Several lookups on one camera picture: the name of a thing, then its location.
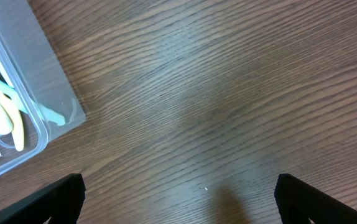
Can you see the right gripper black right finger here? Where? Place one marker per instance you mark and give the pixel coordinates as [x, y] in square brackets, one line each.
[300, 203]

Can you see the yellow plastic knife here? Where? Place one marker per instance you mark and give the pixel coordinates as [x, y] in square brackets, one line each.
[11, 122]

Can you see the pale teal plastic knife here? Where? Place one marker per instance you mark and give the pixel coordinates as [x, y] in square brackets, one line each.
[45, 113]

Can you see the right clear plastic container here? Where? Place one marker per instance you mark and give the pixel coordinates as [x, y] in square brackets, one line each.
[53, 107]

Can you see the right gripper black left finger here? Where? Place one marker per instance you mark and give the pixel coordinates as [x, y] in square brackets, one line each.
[59, 202]

